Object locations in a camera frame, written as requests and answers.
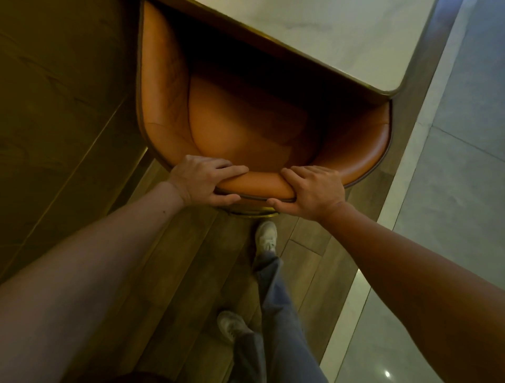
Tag person's left forearm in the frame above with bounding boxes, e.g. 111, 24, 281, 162
0, 181, 187, 383

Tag grey-white sneaker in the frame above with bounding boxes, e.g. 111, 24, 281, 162
216, 310, 251, 345
254, 220, 278, 255

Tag gold chair base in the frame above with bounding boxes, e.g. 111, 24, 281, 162
226, 204, 280, 220

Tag orange leather chair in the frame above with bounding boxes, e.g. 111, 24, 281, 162
136, 0, 393, 203

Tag blue-grey trousers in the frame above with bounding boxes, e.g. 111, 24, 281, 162
232, 251, 329, 383

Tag person's right hand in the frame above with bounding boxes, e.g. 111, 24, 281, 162
266, 165, 348, 223

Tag person's left hand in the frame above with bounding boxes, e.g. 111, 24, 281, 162
167, 155, 249, 208

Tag white marble table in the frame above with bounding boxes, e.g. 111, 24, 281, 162
156, 0, 439, 98

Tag person's right forearm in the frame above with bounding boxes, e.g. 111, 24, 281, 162
319, 202, 505, 383

